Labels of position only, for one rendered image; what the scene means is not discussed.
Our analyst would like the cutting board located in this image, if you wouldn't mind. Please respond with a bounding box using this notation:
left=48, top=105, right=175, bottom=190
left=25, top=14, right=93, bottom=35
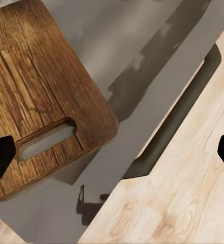
left=0, top=0, right=119, bottom=201

